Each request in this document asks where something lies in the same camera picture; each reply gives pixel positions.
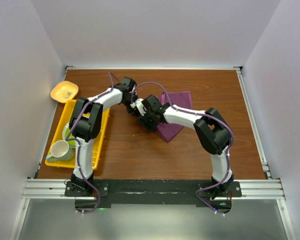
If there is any aluminium frame rail right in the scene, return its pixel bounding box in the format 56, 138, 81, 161
234, 67, 272, 180

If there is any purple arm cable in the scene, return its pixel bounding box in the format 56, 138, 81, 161
130, 81, 235, 216
64, 71, 122, 214

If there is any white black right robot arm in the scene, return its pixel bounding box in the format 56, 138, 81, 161
130, 95, 234, 197

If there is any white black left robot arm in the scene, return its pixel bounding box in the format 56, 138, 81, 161
69, 77, 137, 196

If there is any purple cloth napkin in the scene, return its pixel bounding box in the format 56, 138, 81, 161
155, 91, 193, 143

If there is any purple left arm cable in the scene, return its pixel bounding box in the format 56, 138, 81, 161
64, 71, 122, 214

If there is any aluminium frame rail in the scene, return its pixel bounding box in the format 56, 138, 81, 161
234, 67, 272, 180
21, 179, 286, 200

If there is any aluminium frame rail front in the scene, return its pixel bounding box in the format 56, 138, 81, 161
21, 179, 286, 200

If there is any pale cup with blue handle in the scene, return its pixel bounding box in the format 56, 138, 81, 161
45, 140, 74, 162

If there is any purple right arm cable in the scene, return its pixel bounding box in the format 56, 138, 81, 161
130, 81, 235, 216

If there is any green white plate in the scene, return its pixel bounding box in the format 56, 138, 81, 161
62, 122, 76, 148

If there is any yellow square bowl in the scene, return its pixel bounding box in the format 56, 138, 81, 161
50, 80, 79, 104

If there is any yellow plastic tray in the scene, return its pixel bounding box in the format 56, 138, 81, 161
45, 99, 110, 170

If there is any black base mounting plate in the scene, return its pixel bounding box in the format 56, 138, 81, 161
64, 179, 242, 213

